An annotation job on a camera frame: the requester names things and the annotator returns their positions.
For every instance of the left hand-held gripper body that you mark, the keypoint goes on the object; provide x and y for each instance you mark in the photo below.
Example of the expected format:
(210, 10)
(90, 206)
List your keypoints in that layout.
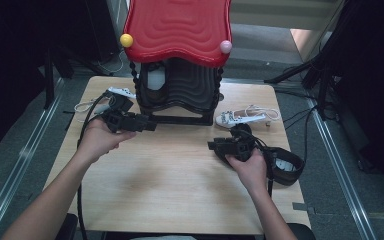
(120, 118)

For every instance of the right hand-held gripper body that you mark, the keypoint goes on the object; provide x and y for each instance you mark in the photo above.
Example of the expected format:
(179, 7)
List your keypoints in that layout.
(240, 146)

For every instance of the white heeled sandal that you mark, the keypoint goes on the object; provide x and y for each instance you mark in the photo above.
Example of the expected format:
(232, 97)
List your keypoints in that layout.
(220, 121)
(80, 107)

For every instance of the black leather shoe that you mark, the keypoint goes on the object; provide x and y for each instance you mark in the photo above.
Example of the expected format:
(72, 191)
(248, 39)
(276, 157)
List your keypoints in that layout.
(155, 80)
(293, 170)

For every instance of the red and black shoe rack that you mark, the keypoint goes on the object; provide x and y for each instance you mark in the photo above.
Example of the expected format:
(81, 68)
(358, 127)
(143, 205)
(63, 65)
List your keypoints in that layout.
(180, 26)

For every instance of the person's left hand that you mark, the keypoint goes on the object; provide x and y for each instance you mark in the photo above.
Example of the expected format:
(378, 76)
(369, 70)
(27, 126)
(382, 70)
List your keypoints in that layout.
(100, 140)

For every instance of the person's right hand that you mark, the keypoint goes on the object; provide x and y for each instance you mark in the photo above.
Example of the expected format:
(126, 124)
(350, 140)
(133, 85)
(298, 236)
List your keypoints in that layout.
(253, 173)

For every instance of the yellow ball knob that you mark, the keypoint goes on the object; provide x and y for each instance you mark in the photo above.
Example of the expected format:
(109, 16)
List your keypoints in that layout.
(126, 40)

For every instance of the black metal stand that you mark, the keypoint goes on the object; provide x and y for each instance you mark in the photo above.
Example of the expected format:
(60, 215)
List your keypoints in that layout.
(49, 83)

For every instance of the grey tape piece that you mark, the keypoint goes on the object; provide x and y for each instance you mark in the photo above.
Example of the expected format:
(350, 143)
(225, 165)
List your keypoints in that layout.
(303, 207)

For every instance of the pink ball knob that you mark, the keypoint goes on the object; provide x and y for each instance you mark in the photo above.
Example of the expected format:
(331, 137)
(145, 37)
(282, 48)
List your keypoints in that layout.
(226, 46)

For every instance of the black tripod stand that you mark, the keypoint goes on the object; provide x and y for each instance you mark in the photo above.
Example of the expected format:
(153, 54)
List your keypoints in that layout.
(321, 83)

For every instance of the black chair armrest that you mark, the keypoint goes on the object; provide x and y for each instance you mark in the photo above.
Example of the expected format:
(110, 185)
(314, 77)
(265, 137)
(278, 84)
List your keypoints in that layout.
(301, 231)
(67, 228)

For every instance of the dark curtain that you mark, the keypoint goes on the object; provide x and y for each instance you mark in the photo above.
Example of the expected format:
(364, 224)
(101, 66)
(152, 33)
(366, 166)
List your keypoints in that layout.
(13, 66)
(373, 83)

